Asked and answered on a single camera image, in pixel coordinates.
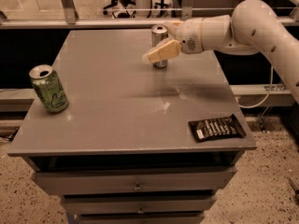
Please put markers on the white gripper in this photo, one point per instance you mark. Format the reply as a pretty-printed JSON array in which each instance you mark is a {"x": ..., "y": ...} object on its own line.
[{"x": 188, "y": 36}]

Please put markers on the silver blue redbull can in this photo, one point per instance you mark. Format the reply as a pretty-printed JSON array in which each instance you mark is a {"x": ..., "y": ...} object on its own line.
[{"x": 158, "y": 34}]

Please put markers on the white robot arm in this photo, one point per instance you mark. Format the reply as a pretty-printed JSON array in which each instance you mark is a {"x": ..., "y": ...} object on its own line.
[{"x": 253, "y": 27}]

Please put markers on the green soda can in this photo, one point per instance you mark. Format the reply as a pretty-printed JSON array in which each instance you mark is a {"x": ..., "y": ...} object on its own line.
[{"x": 48, "y": 88}]

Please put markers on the black office chair base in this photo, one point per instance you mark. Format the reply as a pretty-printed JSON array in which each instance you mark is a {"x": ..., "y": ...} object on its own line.
[{"x": 120, "y": 10}]

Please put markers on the black snack bar wrapper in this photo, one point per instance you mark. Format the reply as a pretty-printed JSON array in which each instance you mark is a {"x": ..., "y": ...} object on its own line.
[{"x": 216, "y": 129}]

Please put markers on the grey drawer cabinet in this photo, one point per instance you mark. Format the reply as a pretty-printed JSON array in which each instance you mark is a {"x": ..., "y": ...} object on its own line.
[{"x": 123, "y": 152}]

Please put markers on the metal railing frame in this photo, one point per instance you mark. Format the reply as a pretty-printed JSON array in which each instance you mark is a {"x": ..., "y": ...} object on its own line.
[{"x": 75, "y": 14}]

